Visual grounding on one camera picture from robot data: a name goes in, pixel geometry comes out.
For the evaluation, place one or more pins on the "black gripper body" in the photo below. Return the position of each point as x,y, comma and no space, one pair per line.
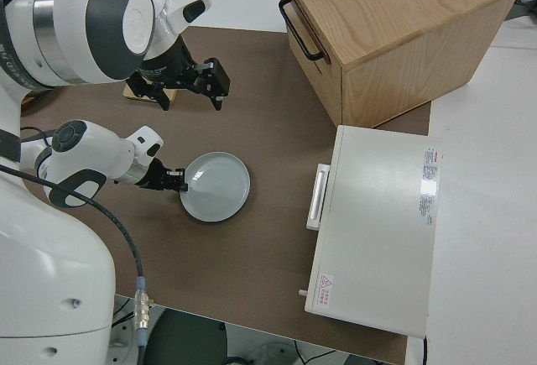
168,68
157,176

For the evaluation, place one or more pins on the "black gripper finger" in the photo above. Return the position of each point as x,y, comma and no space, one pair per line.
177,171
183,189
218,101
164,101

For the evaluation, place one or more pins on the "gray round plate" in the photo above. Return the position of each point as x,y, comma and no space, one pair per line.
218,189

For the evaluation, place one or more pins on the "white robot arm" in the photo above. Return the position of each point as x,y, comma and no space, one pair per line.
92,151
42,256

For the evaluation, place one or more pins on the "small wooden block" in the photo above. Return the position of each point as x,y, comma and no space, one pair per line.
170,95

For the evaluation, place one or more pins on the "brown table mat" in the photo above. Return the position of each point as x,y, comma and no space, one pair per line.
251,256

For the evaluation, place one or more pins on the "white oven knob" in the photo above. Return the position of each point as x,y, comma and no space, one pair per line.
300,292

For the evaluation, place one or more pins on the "wooden drawer box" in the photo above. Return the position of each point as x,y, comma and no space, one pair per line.
398,25

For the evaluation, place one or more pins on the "white toaster oven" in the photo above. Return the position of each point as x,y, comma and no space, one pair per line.
377,222

